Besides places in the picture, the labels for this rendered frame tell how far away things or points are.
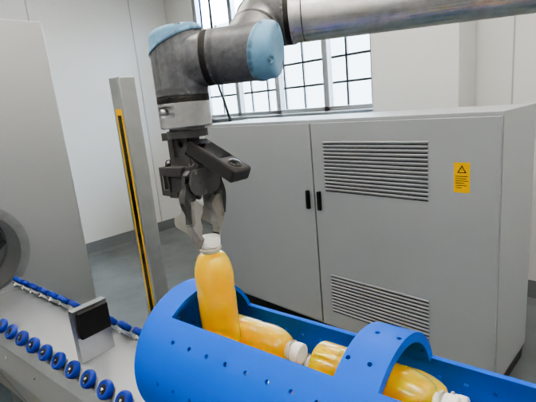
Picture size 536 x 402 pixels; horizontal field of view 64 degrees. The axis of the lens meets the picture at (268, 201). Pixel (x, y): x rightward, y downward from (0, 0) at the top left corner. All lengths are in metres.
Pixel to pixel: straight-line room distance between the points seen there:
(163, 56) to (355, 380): 0.56
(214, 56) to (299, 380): 0.50
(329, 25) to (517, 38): 2.69
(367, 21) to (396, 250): 1.81
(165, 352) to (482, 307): 1.83
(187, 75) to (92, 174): 4.72
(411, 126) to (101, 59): 4.06
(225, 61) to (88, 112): 4.74
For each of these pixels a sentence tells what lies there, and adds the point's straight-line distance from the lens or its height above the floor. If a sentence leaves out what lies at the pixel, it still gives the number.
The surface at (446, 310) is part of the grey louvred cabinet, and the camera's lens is 2.48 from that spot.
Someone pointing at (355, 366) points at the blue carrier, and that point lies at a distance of 0.63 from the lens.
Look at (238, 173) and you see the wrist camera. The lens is 0.69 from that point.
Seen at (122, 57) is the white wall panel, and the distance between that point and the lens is 5.67.
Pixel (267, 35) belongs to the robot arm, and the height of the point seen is 1.68.
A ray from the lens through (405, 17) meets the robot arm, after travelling 0.81.
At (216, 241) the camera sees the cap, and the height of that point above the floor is 1.35.
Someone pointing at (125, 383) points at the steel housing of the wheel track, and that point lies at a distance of 1.22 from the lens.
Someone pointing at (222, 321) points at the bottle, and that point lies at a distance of 0.81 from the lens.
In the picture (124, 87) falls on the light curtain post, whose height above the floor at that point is 1.67.
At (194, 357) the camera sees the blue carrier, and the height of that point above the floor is 1.17.
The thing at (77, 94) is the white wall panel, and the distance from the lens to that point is 5.38.
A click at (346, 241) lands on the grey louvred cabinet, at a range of 2.64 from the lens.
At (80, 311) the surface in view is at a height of 1.08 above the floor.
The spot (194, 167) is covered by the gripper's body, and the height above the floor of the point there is 1.48.
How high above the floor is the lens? 1.58
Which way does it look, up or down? 13 degrees down
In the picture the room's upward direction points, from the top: 5 degrees counter-clockwise
